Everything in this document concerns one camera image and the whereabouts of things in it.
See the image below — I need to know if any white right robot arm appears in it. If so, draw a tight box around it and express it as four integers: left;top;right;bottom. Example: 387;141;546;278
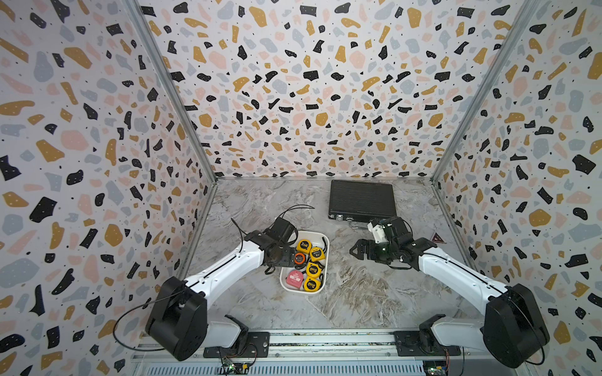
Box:
350;217;550;368

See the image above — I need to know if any white plastic storage tray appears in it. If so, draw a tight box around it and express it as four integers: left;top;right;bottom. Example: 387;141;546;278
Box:
279;230;330;295

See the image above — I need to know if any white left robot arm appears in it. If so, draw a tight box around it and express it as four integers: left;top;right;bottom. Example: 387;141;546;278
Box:
145;217;298;361

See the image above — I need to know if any black ribbed metal case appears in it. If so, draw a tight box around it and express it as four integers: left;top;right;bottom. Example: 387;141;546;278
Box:
328;180;398;223

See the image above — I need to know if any yellow front 3m tape measure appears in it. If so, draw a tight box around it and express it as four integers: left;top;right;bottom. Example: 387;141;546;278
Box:
304;277;321;293

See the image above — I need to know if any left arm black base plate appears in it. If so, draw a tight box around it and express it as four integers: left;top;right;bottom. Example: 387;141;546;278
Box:
203;332;271;359

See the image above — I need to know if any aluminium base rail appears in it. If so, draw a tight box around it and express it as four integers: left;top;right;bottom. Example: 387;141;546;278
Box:
129;328;471;376

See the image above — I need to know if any yellow deli 3m tape measure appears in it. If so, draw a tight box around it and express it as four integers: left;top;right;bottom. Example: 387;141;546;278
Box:
309;247;326;263

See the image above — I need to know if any yellow 2m tape measure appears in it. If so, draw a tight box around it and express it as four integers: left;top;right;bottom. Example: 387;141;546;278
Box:
296;240;313;254

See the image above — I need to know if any aluminium corner post left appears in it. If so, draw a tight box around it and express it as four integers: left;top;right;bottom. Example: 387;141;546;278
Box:
122;0;217;186

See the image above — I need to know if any aluminium corner post right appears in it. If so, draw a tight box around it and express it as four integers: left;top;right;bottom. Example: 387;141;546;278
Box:
430;0;540;186

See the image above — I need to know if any black orange tape measure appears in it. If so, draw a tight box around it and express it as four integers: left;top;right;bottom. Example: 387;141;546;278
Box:
294;252;307;266

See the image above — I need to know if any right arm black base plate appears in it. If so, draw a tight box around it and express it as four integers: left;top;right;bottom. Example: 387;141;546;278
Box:
393;330;461;357

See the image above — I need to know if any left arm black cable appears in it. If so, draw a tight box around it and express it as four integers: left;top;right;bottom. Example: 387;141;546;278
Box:
111;288;189;353

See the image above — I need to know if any pink tape measure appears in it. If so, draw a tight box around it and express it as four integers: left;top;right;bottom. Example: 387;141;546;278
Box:
285;269;305;290

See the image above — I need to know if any triangular all-in card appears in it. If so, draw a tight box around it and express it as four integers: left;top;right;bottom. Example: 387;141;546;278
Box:
431;233;446;244

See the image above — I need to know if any aluminium corner post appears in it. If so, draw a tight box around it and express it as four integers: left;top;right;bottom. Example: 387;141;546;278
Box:
430;0;540;186
122;0;217;186

